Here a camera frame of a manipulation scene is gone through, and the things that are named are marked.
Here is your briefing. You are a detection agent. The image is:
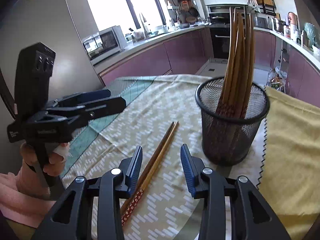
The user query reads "chopstick with red patterned end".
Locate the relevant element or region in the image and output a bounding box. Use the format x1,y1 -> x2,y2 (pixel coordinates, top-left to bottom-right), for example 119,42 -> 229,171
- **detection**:
121,121 -> 180,227

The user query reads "pink sleeve left forearm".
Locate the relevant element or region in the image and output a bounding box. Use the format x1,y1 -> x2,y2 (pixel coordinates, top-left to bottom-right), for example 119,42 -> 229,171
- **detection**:
1,173 -> 55,228

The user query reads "left hand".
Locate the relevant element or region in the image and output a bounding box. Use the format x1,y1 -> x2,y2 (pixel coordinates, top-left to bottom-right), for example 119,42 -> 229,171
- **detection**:
16,142 -> 69,200

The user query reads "yellow cloth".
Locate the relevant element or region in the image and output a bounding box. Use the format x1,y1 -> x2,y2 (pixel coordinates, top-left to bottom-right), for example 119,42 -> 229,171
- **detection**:
258,87 -> 319,239

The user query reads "white microwave oven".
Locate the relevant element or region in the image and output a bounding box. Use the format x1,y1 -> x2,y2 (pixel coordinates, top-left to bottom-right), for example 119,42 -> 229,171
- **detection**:
82,25 -> 127,64

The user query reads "patterned tablecloth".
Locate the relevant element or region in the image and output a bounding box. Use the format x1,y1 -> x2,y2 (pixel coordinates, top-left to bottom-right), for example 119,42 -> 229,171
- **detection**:
60,74 -> 266,240

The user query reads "black mesh utensil holder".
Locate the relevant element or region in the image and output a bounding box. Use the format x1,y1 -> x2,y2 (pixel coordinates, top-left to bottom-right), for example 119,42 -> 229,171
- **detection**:
195,77 -> 270,166

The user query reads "wooden chopsticks bundle in holder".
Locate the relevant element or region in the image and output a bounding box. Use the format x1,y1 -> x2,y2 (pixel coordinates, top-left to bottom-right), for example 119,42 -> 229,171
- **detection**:
216,8 -> 255,119

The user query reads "bag of green vegetables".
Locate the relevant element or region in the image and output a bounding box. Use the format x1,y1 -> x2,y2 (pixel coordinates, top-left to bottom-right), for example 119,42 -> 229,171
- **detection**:
266,67 -> 287,93

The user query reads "black built-in oven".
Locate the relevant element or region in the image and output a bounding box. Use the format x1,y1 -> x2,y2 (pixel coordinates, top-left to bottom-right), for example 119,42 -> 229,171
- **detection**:
209,25 -> 230,60

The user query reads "steel stock pot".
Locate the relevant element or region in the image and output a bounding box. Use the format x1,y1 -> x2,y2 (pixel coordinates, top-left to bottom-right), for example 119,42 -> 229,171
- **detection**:
272,18 -> 286,34

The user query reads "teal air fryer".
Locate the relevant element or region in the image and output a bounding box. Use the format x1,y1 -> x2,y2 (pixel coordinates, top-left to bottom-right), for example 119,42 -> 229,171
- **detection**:
304,22 -> 320,48

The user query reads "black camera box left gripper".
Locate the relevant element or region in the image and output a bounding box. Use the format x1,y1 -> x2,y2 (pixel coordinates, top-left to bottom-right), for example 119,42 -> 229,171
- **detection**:
14,42 -> 56,121

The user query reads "black wall spice rack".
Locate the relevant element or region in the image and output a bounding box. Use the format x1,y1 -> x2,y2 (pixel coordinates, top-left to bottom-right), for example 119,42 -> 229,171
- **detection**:
247,0 -> 276,16

